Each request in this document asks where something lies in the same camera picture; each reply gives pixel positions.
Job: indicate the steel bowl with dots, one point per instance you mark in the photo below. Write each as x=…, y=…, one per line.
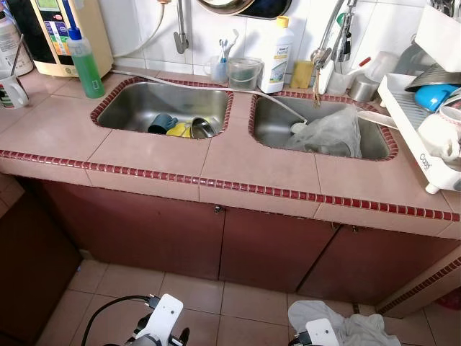
x=204, y=130

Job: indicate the blue rabbit mug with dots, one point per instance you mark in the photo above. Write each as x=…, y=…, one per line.
x=162, y=124

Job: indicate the steel kitchen faucet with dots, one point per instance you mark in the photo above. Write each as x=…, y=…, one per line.
x=346, y=40

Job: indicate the white ceramic pitcher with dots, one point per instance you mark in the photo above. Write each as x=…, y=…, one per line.
x=436, y=137

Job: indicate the blue bowl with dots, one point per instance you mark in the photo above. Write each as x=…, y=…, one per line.
x=432, y=97

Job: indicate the steel pot lid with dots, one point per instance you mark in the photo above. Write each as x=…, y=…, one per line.
x=432, y=78

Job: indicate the dark red cabinet door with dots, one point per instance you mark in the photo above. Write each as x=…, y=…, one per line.
x=374, y=263
x=277, y=249
x=130, y=231

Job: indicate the steel cup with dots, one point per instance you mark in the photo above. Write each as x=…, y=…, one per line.
x=364, y=90

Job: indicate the clear plastic jug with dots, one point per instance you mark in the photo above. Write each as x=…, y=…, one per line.
x=383, y=66

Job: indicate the clear plastic bag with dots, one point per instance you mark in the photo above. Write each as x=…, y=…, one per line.
x=331, y=133

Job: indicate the brown rubber band bundle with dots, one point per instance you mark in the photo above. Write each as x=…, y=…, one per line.
x=315, y=90

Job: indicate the grey cloth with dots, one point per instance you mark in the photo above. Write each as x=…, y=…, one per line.
x=360, y=328

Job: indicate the yellow sponge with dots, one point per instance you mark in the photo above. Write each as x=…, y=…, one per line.
x=301, y=76

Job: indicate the steel sink basin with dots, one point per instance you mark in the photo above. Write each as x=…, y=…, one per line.
x=144, y=104
x=274, y=130

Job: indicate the white yellow-capped bottle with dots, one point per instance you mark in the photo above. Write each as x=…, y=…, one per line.
x=277, y=61

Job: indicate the green scouring pad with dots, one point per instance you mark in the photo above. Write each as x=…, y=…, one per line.
x=245, y=79

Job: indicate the clear plastic tub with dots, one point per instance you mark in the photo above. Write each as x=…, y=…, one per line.
x=245, y=65

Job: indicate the clear plastic cup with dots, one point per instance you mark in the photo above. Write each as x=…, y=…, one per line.
x=220, y=71

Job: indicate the white toothbrush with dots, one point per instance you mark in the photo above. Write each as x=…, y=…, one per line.
x=233, y=43

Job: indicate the blue toothbrush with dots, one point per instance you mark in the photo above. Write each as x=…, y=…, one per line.
x=224, y=50

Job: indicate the beige water ionizer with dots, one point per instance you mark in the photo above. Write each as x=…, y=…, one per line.
x=97, y=43

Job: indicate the green liquid bottle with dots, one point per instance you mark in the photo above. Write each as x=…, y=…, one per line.
x=88, y=72

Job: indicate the dark brown side cabinet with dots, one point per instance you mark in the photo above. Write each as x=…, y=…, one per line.
x=36, y=267

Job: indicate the white printed mug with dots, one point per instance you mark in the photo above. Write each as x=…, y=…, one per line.
x=11, y=94

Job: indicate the thin steel spoon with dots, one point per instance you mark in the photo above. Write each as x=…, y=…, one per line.
x=17, y=54

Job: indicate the white plastic jug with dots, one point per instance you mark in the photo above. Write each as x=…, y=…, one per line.
x=11, y=50

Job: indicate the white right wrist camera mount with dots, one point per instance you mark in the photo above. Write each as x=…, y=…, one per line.
x=322, y=333

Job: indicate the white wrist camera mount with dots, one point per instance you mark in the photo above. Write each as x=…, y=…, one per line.
x=162, y=317
x=322, y=333

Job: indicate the steel wall tap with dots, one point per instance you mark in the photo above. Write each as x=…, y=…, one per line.
x=181, y=36

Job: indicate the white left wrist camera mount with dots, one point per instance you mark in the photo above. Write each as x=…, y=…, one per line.
x=162, y=317

